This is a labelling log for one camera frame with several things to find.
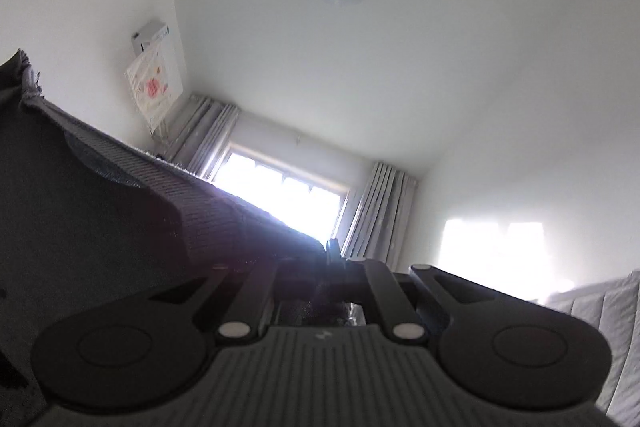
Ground floral cloth cover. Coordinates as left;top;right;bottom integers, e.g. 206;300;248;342
125;38;183;135

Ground window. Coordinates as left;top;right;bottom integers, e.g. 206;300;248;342
210;144;351;243

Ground patterned pillows by curtain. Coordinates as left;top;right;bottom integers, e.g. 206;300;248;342
342;162;418;270

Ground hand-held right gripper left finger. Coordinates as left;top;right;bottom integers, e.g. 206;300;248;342
148;252;331;345

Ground grey quilted headboard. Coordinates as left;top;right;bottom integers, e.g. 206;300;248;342
542;269;640;425

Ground grey cat print sweater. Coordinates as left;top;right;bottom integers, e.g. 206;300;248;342
0;48;351;427

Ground white air conditioner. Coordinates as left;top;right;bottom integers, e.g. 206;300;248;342
131;20;171;55

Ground grey curtain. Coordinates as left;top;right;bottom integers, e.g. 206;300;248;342
165;94;241;180

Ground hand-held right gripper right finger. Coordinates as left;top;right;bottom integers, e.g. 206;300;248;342
325;238;506;345

